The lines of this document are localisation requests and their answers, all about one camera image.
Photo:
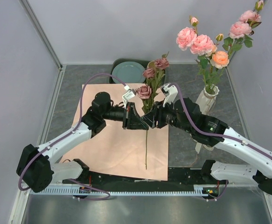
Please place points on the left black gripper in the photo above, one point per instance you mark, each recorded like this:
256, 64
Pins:
131, 119

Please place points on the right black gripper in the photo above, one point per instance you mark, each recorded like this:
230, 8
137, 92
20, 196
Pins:
155, 114

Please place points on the mauve rose stem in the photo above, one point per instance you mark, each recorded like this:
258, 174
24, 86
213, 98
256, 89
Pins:
154, 75

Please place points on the pink wrapping paper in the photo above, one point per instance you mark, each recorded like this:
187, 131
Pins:
117, 151

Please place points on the beige ribbon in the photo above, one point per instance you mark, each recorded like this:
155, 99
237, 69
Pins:
199, 146

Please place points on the pink rose stem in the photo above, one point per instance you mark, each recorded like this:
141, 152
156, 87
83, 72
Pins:
200, 45
241, 31

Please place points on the peach rose stem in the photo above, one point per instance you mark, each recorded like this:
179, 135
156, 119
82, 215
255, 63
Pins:
217, 60

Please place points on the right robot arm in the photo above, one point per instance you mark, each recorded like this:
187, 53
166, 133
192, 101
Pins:
186, 115

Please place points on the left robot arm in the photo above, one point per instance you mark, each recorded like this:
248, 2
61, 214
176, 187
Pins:
35, 167

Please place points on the white ribbed vase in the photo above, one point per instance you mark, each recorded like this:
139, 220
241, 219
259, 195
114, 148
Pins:
206, 100

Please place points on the teal plate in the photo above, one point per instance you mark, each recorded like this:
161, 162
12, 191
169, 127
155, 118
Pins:
129, 72

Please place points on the dark green tray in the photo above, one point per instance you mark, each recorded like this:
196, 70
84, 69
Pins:
144, 63

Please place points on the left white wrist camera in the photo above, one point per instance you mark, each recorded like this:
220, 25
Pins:
130, 93

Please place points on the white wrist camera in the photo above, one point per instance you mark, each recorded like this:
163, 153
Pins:
170, 92
130, 93

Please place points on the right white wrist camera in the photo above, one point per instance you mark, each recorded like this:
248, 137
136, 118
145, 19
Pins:
170, 92

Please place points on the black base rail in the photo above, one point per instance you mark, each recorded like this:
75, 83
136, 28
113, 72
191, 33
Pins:
179, 179

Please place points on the slotted cable duct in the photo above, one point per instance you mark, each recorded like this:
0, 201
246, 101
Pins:
74, 190

